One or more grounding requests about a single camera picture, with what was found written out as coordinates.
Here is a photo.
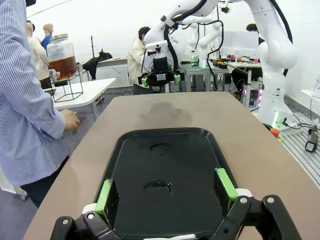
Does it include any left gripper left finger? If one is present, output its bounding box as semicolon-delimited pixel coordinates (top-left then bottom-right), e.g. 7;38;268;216
49;178;121;240

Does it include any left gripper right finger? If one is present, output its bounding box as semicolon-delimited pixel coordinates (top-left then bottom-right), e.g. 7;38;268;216
212;167;302;240

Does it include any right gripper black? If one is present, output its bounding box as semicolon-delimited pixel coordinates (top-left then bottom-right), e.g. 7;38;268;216
138;56;186;87

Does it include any person's right hand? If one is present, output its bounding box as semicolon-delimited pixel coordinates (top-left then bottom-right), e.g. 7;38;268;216
60;109;81;135

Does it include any person in cream jacket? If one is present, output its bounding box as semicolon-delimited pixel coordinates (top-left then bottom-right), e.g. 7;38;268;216
127;26;151;87

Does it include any long white table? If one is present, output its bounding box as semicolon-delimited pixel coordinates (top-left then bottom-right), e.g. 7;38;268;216
96;56;130;76

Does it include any black jacket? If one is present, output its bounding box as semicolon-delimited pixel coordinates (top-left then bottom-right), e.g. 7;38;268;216
82;49;113;81

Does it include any white side table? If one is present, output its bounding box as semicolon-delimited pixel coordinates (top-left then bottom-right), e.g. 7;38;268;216
43;77;117;123

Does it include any black plastic serving tray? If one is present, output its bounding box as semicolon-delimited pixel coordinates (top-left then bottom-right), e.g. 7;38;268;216
92;126;242;240

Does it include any white rectangular panel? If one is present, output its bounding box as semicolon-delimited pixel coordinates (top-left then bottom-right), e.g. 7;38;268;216
221;31;260;57

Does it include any computer case with lit fans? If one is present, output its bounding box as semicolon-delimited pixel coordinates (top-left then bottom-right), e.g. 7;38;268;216
239;84;264;109

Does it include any black device with white label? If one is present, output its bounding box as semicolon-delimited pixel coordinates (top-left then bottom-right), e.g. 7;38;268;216
304;125;319;153

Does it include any glass tea dispenser jar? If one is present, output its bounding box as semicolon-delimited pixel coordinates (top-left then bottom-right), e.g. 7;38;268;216
46;33;77;82

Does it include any dark-haired person in black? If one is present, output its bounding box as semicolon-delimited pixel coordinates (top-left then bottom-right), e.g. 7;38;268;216
246;23;266;47

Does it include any bald figure in blue top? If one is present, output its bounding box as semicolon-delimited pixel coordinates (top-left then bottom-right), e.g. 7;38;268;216
41;23;55;51

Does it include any figure in beige with hat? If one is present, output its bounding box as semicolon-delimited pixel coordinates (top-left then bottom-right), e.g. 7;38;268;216
26;20;51;90

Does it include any person in striped shirt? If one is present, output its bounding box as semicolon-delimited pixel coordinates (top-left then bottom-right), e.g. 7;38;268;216
0;0;70;208

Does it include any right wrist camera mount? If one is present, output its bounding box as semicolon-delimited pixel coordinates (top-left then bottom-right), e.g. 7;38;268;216
144;41;169;58

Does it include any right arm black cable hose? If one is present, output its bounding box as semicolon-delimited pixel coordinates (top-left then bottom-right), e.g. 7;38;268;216
162;0;294;76

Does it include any aluminium frame table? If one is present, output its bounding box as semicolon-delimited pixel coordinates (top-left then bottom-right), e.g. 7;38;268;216
179;61;230;93

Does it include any aluminium slotted base plate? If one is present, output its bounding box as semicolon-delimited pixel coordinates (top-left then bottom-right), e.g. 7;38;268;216
278;111;320;191

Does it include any black wire dispenser stand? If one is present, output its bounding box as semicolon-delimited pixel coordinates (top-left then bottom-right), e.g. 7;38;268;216
51;63;84;103

